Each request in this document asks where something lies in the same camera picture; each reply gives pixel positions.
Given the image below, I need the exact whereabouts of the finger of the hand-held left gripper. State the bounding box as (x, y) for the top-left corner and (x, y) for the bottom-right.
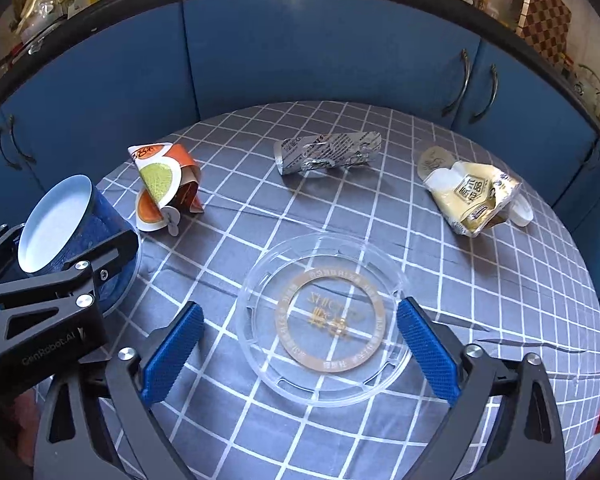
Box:
(0, 224), (26, 291)
(0, 230), (140, 343)

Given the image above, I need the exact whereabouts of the blue paper cup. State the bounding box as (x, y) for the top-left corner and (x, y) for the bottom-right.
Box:
(17, 175), (142, 317)

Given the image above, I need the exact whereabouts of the cream packet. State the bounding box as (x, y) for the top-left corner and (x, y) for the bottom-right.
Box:
(417, 146), (523, 237)

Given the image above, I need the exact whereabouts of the row of blue cabinet doors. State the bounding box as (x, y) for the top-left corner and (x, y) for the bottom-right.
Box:
(0, 0), (600, 311)

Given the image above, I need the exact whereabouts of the blue checked tablecloth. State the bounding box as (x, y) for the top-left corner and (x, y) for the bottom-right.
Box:
(35, 101), (600, 480)

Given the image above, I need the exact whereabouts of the white bottle cap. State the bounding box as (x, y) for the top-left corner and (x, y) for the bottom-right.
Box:
(505, 192), (535, 227)

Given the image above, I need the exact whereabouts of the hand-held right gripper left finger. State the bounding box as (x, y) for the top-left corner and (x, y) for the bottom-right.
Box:
(32, 301), (205, 480)

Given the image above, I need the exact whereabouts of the clear plastic lid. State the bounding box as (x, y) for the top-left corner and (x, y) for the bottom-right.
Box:
(235, 232), (413, 408)

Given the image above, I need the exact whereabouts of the checkered wooden cutting board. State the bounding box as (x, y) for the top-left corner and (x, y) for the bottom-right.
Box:
(510, 0), (573, 68)

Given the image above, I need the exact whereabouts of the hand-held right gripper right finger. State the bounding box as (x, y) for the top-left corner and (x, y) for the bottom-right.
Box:
(396, 297), (567, 480)

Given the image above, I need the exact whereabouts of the silver foil wrapper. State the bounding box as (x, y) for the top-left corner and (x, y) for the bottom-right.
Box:
(272, 131), (383, 177)

